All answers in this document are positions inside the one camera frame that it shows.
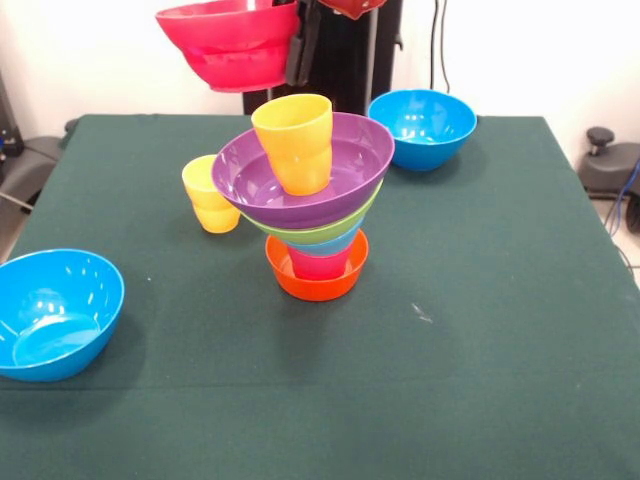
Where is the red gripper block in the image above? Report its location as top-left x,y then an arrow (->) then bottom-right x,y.
272,0 -> 387,87

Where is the crimson small bowl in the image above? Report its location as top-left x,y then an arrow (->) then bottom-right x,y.
154,0 -> 302,94

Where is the orange cup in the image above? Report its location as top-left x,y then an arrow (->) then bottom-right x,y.
250,93 -> 334,197

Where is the large purple bowl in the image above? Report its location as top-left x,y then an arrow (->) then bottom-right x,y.
211,112 -> 396,230

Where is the large blue bowl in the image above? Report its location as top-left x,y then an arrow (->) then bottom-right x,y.
0,248 -> 126,384
368,89 -> 478,173

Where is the yellow cup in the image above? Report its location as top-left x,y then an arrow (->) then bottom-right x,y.
181,154 -> 242,235

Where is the large green bowl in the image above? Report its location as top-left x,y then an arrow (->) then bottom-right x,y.
239,178 -> 386,246

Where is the small blue bowl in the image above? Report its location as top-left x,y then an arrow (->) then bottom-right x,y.
284,227 -> 367,259

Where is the crimson cup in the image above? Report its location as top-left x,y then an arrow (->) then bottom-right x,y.
287,245 -> 354,281

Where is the orange bowl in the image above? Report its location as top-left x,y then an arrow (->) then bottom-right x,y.
264,227 -> 370,303

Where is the grey stand base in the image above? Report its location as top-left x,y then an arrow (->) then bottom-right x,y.
0,135 -> 64,211

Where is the black equipment box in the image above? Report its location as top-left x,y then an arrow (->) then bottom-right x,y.
0,69 -> 25,174

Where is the dark green tablecloth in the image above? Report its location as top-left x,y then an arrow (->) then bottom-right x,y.
0,113 -> 640,480

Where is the black stand base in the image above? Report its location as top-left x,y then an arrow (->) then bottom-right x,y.
578,126 -> 640,201

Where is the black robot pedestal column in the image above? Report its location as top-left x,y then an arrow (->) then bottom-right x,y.
230,0 -> 404,117

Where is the black wall cable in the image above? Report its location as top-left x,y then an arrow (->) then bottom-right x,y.
429,0 -> 452,91

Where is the blue cable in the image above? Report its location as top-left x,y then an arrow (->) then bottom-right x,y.
605,159 -> 640,236

